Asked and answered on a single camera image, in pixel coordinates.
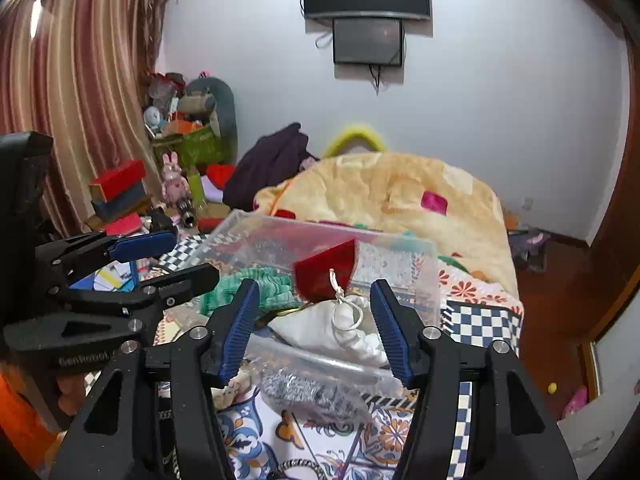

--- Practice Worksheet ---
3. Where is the grey green plush toy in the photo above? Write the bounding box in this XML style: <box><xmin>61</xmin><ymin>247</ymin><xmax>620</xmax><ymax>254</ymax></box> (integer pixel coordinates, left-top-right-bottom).
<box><xmin>178</xmin><ymin>77</ymin><xmax>238</xmax><ymax>158</ymax></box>

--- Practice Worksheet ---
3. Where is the grey patterned plastic bag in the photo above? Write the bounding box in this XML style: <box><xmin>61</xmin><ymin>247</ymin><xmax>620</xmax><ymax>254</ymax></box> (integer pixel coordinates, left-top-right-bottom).
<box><xmin>245</xmin><ymin>335</ymin><xmax>405</xmax><ymax>425</ymax></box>

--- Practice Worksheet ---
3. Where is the striped brown curtain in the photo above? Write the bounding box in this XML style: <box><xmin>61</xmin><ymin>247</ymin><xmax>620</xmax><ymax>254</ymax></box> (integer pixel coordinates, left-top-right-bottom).
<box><xmin>1</xmin><ymin>0</ymin><xmax>166</xmax><ymax>235</ymax></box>

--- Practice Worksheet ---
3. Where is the colourful patchwork bed sheet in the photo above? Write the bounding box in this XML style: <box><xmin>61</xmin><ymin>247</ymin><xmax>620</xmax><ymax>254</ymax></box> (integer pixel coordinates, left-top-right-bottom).
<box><xmin>151</xmin><ymin>235</ymin><xmax>524</xmax><ymax>479</ymax></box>

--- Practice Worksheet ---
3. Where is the white wardrobe sliding door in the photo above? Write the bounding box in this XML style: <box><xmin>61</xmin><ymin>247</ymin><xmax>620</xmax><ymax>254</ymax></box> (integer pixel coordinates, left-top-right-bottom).
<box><xmin>559</xmin><ymin>296</ymin><xmax>639</xmax><ymax>479</ymax></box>

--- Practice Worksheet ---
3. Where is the person's left hand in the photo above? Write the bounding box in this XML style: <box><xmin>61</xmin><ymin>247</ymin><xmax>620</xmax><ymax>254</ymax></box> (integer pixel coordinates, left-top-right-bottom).
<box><xmin>56</xmin><ymin>375</ymin><xmax>87</xmax><ymax>416</ymax></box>

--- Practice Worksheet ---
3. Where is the green bottle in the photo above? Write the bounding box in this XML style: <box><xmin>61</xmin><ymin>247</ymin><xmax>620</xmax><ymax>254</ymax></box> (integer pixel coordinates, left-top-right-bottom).
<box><xmin>186</xmin><ymin>166</ymin><xmax>206</xmax><ymax>209</ymax></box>

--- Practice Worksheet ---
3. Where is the white drawstring pouch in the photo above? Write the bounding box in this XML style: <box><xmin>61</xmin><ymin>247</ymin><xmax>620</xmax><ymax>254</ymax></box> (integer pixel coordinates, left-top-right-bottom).
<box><xmin>268</xmin><ymin>269</ymin><xmax>388</xmax><ymax>368</ymax></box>

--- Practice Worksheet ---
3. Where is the clear plastic storage bin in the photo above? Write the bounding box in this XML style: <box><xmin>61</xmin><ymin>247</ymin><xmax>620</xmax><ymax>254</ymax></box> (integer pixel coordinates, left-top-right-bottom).
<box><xmin>167</xmin><ymin>212</ymin><xmax>439</xmax><ymax>396</ymax></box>

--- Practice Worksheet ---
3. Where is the brown wooden door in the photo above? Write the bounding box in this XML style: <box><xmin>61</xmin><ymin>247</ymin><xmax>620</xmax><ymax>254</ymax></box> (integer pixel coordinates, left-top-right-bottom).
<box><xmin>588</xmin><ymin>46</ymin><xmax>639</xmax><ymax>341</ymax></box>

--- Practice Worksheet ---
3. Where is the dark purple jacket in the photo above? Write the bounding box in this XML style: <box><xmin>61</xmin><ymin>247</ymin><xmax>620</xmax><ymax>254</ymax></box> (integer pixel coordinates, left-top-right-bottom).
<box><xmin>222</xmin><ymin>122</ymin><xmax>319</xmax><ymax>211</ymax></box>

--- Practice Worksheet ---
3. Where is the red cushion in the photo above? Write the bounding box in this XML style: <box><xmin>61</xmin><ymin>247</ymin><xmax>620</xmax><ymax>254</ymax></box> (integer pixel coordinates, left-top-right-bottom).
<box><xmin>206</xmin><ymin>164</ymin><xmax>235</xmax><ymax>191</ymax></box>

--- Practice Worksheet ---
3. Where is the yellow floral blanket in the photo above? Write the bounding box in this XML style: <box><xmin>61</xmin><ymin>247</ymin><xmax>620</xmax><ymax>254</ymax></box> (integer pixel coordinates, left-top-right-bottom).
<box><xmin>253</xmin><ymin>152</ymin><xmax>518</xmax><ymax>297</ymax></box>

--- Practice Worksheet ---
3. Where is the red book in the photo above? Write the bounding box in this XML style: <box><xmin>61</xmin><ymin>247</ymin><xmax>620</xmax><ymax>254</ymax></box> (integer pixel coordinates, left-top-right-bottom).
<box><xmin>103</xmin><ymin>212</ymin><xmax>143</xmax><ymax>236</ymax></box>

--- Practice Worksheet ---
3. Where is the black camera lens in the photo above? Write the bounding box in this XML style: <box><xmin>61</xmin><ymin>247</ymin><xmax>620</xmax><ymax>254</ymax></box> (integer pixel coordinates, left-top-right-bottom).
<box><xmin>176</xmin><ymin>197</ymin><xmax>198</xmax><ymax>229</ymax></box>

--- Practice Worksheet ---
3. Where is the red velvet pouch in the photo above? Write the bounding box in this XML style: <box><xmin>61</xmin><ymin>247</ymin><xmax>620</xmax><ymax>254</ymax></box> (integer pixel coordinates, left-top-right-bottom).
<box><xmin>293</xmin><ymin>240</ymin><xmax>357</xmax><ymax>304</ymax></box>

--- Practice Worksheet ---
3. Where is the small black wall monitor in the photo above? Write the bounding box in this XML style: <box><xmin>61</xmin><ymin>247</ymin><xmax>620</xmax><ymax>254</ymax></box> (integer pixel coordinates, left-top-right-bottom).
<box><xmin>332</xmin><ymin>18</ymin><xmax>404</xmax><ymax>67</ymax></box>

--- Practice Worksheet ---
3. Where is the red box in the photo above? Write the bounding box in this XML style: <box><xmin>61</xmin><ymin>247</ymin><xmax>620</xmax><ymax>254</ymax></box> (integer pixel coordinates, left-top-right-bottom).
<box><xmin>89</xmin><ymin>159</ymin><xmax>146</xmax><ymax>203</ymax></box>

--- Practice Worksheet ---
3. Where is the green storage box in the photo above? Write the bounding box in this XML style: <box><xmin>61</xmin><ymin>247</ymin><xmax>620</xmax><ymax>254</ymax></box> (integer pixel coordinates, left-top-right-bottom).
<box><xmin>151</xmin><ymin>127</ymin><xmax>229</xmax><ymax>169</ymax></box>

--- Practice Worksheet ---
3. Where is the yellow fuzzy curved pillow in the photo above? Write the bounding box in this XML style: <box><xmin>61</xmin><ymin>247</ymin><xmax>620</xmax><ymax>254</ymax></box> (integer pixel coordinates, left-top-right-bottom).
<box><xmin>322</xmin><ymin>125</ymin><xmax>387</xmax><ymax>158</ymax></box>

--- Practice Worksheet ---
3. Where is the pink rabbit figure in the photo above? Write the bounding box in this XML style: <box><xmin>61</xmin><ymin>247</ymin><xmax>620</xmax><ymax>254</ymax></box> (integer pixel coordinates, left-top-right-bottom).
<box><xmin>162</xmin><ymin>152</ymin><xmax>191</xmax><ymax>206</ymax></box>

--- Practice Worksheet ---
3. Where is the green knitted cloth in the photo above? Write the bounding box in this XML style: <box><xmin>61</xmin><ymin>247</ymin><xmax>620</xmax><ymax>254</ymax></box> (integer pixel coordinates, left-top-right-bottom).
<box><xmin>199</xmin><ymin>265</ymin><xmax>302</xmax><ymax>318</ymax></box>

